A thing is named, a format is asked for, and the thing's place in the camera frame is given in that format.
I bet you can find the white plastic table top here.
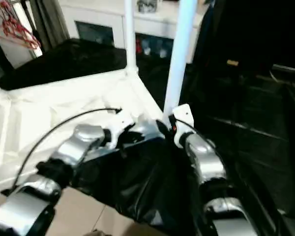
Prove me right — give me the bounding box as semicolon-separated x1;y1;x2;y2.
0;68;169;197

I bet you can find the black plastic mat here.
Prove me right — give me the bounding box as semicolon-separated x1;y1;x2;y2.
0;38;295;236

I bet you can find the white cabinet with glass doors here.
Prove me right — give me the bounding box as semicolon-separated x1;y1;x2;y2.
59;0;208;63

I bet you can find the dark object on cabinet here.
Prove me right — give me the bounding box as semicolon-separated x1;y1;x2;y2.
138;0;159;13

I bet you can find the grey curtain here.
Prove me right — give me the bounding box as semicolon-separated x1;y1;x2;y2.
29;0;72;51

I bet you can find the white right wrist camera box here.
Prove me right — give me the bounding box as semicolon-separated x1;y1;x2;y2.
167;103;195;149

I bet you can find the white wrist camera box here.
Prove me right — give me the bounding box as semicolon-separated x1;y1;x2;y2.
167;103;195;149
105;109;137;149

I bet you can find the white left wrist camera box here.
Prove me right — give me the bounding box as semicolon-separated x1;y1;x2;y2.
105;109;137;149

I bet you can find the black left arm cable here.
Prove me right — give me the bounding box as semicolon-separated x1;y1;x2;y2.
10;107;123;193

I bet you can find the black horizontal rail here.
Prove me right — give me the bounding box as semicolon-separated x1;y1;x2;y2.
271;64;295;77

